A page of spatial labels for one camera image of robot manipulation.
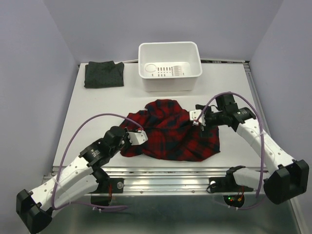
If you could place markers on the aluminium table rail frame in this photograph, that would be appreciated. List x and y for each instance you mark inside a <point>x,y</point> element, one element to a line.
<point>92,112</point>

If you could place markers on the red black plaid skirt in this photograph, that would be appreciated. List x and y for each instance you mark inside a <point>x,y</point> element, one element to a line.
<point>171,134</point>

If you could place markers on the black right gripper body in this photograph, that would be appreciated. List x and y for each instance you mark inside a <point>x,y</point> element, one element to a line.
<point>215,118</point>

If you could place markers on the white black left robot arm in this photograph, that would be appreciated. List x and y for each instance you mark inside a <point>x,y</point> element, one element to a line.
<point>82,176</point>

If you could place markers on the white plastic bin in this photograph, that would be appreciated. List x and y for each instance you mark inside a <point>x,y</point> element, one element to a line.
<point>169,66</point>

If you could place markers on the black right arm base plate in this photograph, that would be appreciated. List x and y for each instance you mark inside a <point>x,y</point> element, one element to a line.
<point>234,194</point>

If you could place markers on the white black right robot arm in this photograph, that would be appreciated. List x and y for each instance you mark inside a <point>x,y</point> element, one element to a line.
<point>281,177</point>

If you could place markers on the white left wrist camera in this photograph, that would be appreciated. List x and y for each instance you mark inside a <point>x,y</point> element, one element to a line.
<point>137,138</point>

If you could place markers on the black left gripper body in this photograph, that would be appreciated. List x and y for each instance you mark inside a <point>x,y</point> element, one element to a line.
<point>125,143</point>

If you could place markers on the grey polka dot skirt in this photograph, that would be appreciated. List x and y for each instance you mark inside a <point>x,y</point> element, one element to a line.
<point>103,75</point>

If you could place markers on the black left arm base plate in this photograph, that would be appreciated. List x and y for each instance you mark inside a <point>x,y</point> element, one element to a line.
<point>103,195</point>

